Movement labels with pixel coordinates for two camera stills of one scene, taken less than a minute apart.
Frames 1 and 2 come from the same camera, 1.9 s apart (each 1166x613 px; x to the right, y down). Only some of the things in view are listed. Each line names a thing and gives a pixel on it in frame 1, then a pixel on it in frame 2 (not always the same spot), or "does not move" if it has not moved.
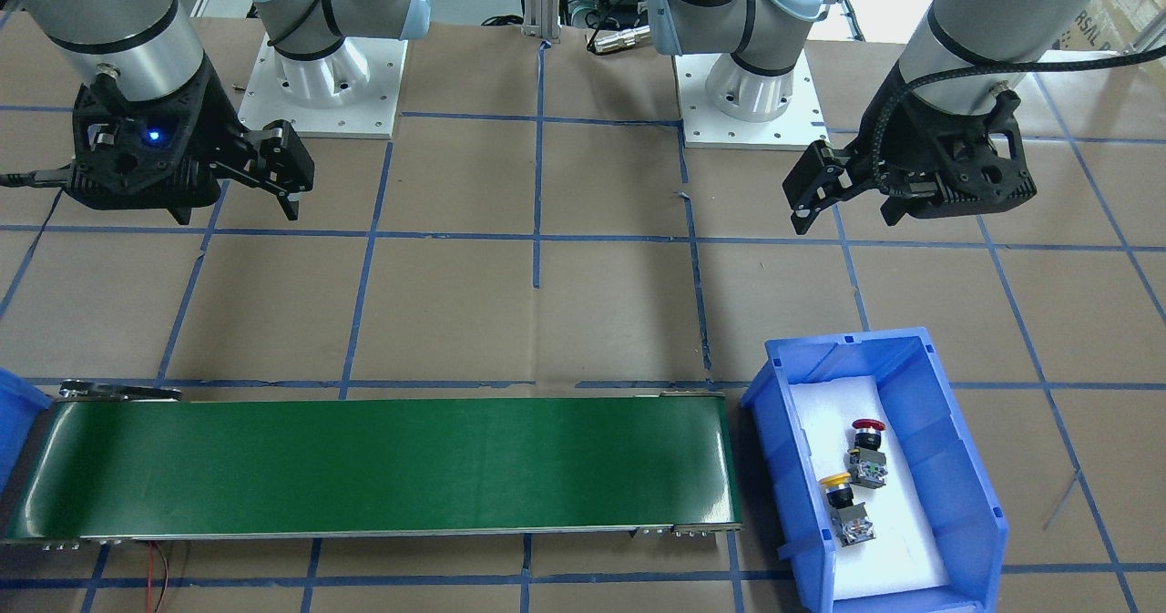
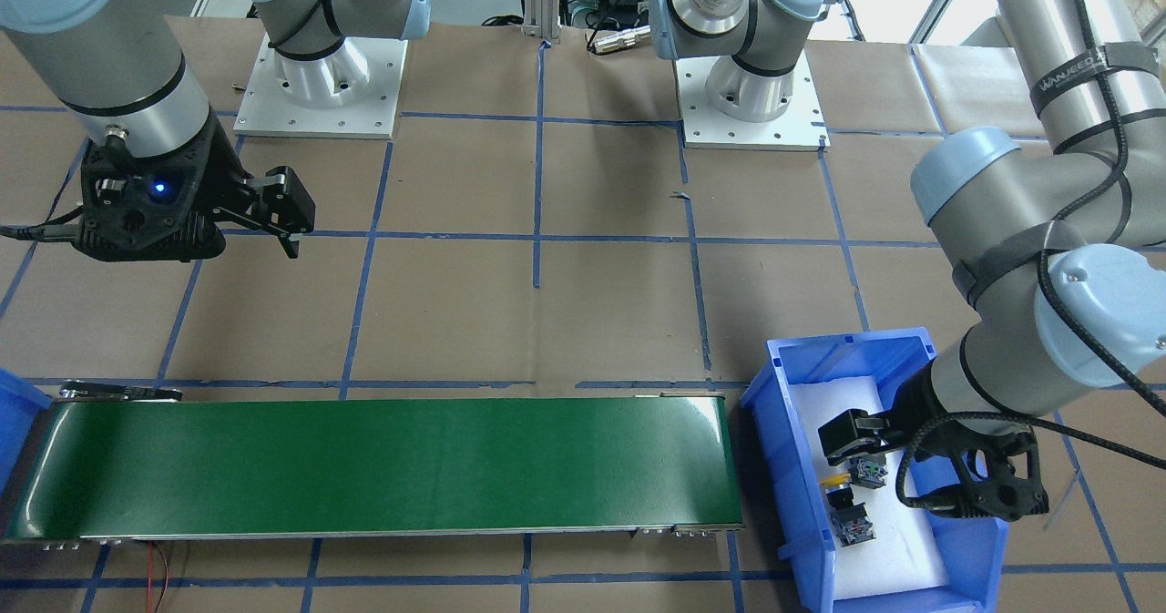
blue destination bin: [22, 403] does not move
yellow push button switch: [850, 521] does not move
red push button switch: [867, 465] does not move
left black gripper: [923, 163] -> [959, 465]
